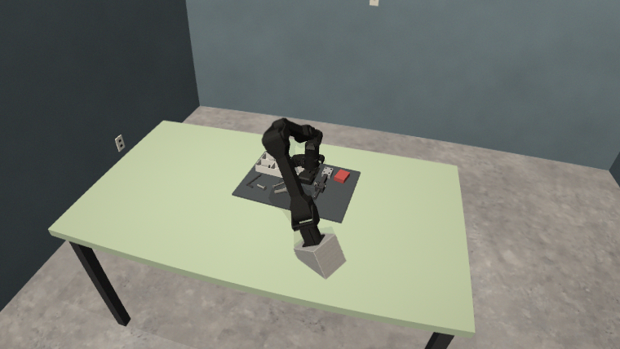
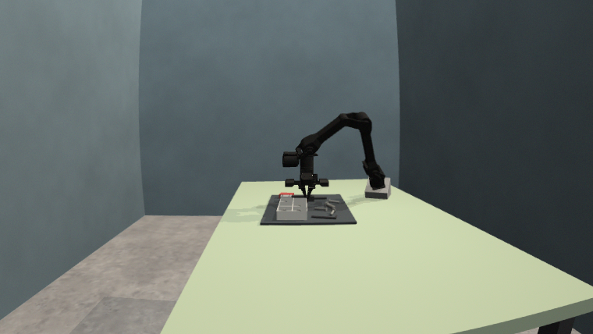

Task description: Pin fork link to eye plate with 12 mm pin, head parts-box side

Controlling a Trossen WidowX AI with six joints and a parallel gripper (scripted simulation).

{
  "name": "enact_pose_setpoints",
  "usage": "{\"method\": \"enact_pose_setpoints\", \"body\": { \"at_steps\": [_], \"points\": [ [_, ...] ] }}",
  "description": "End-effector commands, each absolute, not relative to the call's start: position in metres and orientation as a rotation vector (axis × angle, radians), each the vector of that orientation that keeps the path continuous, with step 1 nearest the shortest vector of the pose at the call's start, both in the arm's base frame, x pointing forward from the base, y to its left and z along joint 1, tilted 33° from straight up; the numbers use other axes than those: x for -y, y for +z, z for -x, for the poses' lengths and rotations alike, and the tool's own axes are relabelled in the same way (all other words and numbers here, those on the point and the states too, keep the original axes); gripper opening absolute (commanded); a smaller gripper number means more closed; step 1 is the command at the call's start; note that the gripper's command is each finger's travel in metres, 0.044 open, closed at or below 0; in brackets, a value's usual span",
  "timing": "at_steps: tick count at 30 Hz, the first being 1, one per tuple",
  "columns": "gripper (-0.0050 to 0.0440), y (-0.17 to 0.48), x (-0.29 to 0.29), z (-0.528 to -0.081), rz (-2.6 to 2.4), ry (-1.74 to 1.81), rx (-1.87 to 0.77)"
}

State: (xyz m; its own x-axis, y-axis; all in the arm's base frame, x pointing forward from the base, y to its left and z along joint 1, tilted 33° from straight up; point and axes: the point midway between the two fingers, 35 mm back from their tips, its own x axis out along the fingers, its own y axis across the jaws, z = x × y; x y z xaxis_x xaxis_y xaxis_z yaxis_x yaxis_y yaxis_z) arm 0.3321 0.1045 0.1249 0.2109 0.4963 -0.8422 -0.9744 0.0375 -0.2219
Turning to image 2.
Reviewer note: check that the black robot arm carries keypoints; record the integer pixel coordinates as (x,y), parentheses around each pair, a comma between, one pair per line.
(312,143)

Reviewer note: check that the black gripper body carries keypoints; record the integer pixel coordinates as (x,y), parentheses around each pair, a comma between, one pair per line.
(321,182)

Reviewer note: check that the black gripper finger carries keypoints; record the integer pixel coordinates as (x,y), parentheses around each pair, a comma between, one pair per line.
(309,192)
(303,190)

